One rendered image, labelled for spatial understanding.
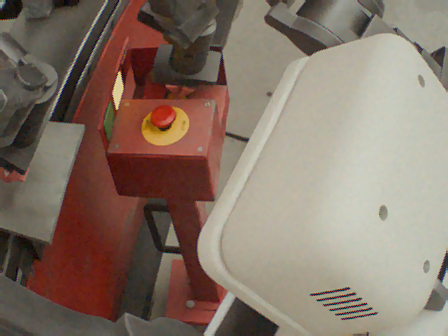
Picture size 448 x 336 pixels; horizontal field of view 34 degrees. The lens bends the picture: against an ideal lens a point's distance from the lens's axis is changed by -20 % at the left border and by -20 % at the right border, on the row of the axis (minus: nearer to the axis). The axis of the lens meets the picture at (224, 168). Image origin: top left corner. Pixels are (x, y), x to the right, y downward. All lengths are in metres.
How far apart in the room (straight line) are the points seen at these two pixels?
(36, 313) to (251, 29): 2.07
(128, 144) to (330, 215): 0.83
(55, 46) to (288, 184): 0.88
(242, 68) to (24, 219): 1.50
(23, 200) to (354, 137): 0.58
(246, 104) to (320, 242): 1.84
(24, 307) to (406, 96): 0.31
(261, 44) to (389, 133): 1.95
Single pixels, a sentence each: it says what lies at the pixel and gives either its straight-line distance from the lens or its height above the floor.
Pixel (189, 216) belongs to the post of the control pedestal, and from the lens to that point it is 1.57.
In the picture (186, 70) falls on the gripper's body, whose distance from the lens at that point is 1.32.
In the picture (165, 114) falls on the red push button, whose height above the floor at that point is 0.81.
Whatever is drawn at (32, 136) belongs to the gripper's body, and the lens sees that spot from 0.93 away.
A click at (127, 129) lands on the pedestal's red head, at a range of 1.33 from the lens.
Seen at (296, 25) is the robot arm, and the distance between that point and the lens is 0.79.
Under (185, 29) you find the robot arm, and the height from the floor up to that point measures 0.98.
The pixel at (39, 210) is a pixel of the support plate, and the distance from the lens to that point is 1.01.
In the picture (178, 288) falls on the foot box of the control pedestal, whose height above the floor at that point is 0.12.
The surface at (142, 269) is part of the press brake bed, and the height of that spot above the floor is 0.05.
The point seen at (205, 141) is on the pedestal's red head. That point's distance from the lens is 1.30.
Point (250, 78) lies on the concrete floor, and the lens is 2.40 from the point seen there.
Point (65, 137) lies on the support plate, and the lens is 1.07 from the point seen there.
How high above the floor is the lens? 1.82
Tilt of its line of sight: 55 degrees down
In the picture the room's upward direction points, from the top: 9 degrees counter-clockwise
